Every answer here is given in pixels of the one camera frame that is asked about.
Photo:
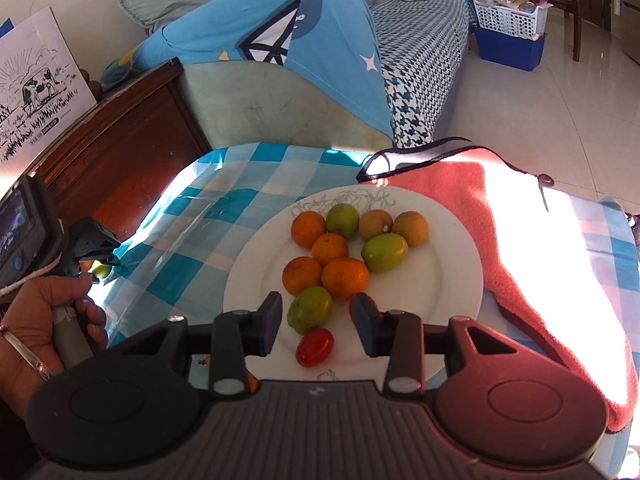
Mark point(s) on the grey-green sofa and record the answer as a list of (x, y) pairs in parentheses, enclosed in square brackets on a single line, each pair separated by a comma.
[(240, 105)]

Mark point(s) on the person's left hand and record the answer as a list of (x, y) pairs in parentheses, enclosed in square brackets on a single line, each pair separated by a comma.
[(30, 315)]

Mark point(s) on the houndstooth sofa cover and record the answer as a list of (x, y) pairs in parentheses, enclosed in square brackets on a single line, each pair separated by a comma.
[(425, 50)]

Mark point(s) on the dark brown object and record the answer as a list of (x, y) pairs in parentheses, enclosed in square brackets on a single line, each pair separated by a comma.
[(635, 222)]

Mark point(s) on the green jujube fruit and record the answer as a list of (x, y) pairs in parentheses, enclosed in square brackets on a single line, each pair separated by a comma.
[(384, 252), (310, 309)]

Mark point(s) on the grey cabinet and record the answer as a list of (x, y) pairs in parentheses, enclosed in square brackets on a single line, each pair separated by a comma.
[(631, 15)]

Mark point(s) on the white ceramic plate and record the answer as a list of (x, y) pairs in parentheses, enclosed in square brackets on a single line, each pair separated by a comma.
[(440, 300)]

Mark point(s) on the person's left forearm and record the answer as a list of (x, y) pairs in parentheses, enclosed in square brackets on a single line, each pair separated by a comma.
[(15, 385)]

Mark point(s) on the large orange tangerine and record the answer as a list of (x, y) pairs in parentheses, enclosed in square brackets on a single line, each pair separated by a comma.
[(345, 277)]

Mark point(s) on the green citrus fruit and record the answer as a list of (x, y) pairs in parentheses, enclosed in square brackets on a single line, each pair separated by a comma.
[(342, 220)]

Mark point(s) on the dark wooden chair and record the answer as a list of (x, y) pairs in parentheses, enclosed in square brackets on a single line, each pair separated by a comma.
[(580, 5)]

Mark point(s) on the small orange tangerine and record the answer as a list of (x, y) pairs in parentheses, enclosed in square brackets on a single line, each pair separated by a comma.
[(330, 248)]

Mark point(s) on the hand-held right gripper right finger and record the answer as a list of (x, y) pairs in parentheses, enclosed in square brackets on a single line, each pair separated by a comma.
[(362, 327)]

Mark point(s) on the red cherry tomato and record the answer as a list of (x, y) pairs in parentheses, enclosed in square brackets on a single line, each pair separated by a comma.
[(314, 346)]

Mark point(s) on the blue checkered tablecloth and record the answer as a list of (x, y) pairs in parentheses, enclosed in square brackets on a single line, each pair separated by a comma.
[(240, 170)]

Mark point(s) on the pink towel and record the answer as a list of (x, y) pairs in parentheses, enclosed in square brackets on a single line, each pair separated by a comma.
[(450, 200)]

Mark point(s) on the brownish round fruit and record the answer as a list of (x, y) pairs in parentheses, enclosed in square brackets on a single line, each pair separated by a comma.
[(376, 224), (410, 228)]

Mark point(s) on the small green fruit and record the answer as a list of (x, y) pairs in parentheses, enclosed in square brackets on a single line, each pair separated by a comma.
[(102, 271)]

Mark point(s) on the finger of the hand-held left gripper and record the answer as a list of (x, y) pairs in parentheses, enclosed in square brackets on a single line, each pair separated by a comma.
[(92, 240)]

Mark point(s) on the cow print cardboard box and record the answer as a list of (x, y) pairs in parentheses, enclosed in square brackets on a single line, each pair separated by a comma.
[(40, 85)]

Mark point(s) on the blue printed blanket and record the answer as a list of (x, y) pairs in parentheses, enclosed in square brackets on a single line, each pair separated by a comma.
[(240, 20)]

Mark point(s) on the blue plastic bin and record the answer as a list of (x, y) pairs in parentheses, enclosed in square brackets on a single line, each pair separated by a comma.
[(507, 50)]

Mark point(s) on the white plastic basket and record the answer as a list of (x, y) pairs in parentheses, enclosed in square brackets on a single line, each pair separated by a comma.
[(505, 20)]

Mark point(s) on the wooden headboard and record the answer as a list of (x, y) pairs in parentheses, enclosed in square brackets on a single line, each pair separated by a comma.
[(135, 160)]

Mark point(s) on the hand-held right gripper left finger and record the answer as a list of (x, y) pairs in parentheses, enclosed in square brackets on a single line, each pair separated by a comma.
[(270, 325)]

